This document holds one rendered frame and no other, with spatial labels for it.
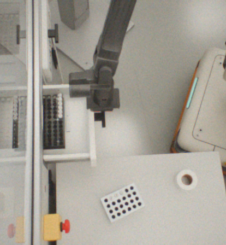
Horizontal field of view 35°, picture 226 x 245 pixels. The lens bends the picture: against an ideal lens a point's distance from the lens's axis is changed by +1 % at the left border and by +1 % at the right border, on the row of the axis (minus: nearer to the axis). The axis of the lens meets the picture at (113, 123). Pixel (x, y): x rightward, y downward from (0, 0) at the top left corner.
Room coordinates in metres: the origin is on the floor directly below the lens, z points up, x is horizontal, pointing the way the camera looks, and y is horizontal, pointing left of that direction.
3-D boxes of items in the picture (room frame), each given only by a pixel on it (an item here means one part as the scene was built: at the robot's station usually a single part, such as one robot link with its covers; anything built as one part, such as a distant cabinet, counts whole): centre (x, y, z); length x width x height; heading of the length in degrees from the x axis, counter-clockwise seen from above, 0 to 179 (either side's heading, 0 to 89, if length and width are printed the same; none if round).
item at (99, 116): (0.39, 0.05, 0.91); 0.07 x 0.04 x 0.01; 10
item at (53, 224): (0.04, 0.14, 0.88); 0.07 x 0.05 x 0.07; 10
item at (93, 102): (0.42, 0.04, 1.01); 0.10 x 0.07 x 0.07; 99
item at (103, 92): (0.42, 0.04, 1.07); 0.07 x 0.06 x 0.07; 100
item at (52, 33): (0.68, 0.24, 0.91); 0.07 x 0.04 x 0.01; 10
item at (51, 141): (0.35, 0.27, 0.87); 0.22 x 0.18 x 0.06; 100
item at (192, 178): (0.24, -0.27, 0.78); 0.07 x 0.07 x 0.04
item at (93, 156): (0.39, 0.07, 0.87); 0.29 x 0.02 x 0.11; 10
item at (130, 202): (0.14, -0.06, 0.78); 0.12 x 0.08 x 0.04; 122
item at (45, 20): (0.67, 0.27, 0.87); 0.29 x 0.02 x 0.11; 10
